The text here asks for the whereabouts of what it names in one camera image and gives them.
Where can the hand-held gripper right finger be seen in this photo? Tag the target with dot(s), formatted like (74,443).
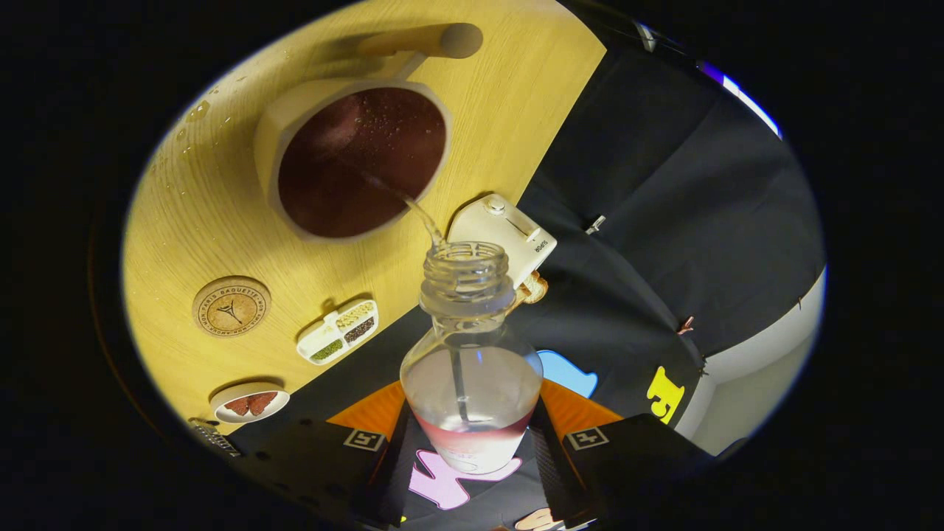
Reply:
(557,472)

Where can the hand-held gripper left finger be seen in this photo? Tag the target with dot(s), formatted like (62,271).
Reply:
(391,472)

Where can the clear juice bottle pink label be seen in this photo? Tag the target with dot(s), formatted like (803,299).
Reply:
(472,383)

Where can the round cork coaster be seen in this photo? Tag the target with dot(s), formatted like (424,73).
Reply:
(231,306)

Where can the brown meat piece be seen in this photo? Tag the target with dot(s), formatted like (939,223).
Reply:
(263,402)
(237,405)

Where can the white divided dish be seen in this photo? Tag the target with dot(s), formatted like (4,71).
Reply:
(338,332)

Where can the white round plate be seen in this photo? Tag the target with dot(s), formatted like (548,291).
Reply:
(249,417)

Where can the toast slice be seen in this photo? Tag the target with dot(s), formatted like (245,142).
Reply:
(532,289)

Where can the pink clip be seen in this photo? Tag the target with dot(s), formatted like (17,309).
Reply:
(686,324)

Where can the white toaster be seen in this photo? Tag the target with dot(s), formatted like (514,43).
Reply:
(509,232)

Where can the silver clip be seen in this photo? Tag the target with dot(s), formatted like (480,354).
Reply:
(594,224)

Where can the black backdrop cloth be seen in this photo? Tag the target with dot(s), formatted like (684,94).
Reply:
(664,221)

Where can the wooden table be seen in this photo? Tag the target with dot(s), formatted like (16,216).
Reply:
(184,236)

